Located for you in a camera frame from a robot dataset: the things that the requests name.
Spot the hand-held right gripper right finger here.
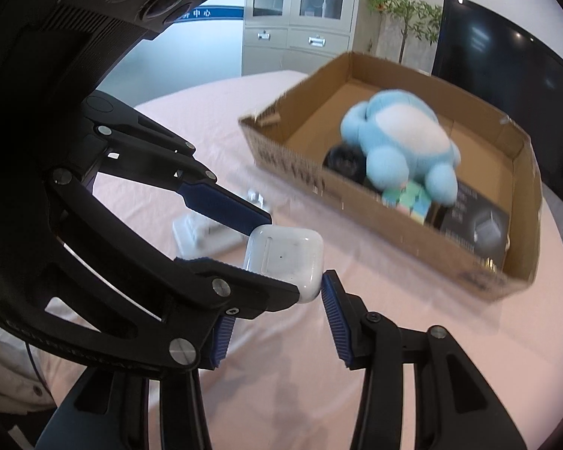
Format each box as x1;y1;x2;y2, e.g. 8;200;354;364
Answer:
320;269;527;450

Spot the black television screen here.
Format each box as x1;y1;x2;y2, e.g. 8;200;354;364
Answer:
431;0;563;204

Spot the brown cardboard box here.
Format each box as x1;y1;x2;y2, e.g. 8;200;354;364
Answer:
238;51;544;302

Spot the thin blue cable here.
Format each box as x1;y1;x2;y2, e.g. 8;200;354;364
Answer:
26;342;57;408

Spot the black rectangular box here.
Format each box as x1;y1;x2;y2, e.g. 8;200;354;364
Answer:
427;183;512;275

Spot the white earbuds case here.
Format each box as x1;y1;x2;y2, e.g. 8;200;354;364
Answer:
243;225;324;304

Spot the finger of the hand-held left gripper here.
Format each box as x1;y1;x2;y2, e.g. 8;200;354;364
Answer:
70;93;274;238
47;166;303;372

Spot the white jacket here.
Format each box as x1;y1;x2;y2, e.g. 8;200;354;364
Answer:
0;323;59;413

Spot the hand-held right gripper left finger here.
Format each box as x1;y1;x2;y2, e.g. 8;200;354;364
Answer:
35;316;238;450

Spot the pastel colourful cube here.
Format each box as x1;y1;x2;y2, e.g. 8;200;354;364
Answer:
381;183;435;226

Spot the black round gadget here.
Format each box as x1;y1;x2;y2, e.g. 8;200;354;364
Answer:
321;143;371;186

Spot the small leafy green plant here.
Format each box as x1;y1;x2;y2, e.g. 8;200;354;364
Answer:
363;0;444;64

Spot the blue plush turtle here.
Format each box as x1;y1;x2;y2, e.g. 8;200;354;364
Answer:
340;88;461;206

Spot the pink tablecloth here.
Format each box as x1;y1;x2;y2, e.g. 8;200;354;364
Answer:
42;69;563;450

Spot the white grey flat item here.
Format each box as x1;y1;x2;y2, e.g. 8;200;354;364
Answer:
171;213;263;258

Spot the grey glass-door cabinet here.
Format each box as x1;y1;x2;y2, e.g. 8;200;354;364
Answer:
241;0;363;77

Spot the small silver metal item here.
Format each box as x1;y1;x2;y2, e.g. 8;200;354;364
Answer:
247;189;276;214

